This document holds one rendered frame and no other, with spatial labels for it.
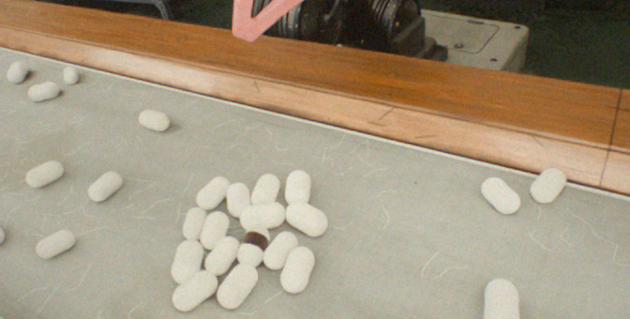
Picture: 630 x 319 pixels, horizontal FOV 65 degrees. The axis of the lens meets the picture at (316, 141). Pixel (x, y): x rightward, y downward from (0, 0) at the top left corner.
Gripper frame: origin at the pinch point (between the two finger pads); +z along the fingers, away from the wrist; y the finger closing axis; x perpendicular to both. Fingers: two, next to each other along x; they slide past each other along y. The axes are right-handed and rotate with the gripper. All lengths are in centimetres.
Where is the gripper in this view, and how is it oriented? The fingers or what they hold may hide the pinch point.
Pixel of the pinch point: (227, 2)
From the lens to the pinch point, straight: 37.4
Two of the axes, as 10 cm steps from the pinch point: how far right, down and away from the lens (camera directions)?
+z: -4.7, 8.2, 3.4
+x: -7.9, -2.1, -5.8
